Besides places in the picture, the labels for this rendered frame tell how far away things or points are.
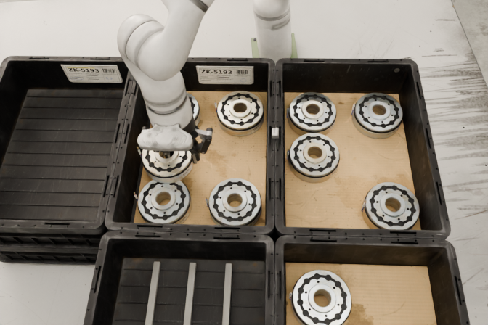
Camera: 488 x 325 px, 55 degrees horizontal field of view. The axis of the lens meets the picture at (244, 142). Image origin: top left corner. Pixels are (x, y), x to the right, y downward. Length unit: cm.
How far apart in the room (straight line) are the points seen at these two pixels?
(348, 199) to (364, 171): 8
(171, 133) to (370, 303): 46
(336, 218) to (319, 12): 72
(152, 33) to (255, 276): 48
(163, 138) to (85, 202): 30
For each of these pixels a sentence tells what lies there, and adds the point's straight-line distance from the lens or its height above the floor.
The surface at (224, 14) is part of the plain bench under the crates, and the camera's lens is 146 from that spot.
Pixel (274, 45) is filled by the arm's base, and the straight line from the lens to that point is 123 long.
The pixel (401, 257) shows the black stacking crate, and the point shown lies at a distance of 91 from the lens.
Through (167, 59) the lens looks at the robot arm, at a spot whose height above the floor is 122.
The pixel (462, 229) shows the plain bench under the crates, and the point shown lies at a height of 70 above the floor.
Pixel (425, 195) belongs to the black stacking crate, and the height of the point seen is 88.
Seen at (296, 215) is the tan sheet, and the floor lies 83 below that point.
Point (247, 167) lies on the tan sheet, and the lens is 99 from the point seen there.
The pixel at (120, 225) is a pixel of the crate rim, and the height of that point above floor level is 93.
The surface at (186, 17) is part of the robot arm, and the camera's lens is 67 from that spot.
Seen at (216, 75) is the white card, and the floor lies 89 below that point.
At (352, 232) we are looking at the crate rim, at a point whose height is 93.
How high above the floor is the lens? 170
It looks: 58 degrees down
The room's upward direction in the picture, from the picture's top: 3 degrees counter-clockwise
